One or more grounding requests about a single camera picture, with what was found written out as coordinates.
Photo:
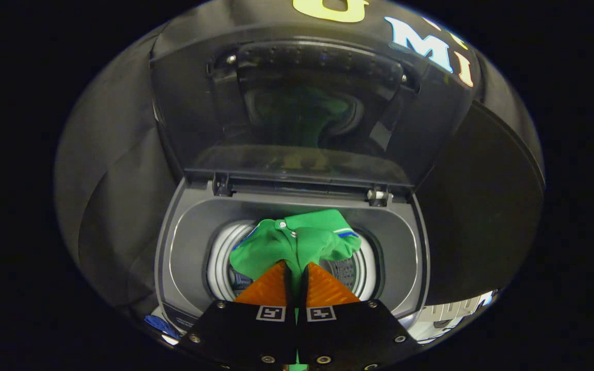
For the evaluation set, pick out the green polo shirt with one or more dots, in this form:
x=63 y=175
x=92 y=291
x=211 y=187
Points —
x=271 y=245

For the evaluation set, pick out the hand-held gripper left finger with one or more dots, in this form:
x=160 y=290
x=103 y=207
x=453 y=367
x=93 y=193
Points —
x=245 y=335

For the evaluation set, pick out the dark washing machine lid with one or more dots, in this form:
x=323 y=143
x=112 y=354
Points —
x=194 y=113

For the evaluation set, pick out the black backdrop cloth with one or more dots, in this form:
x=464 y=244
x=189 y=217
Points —
x=111 y=170

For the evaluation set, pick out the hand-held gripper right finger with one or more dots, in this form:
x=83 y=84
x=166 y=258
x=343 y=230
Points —
x=348 y=335

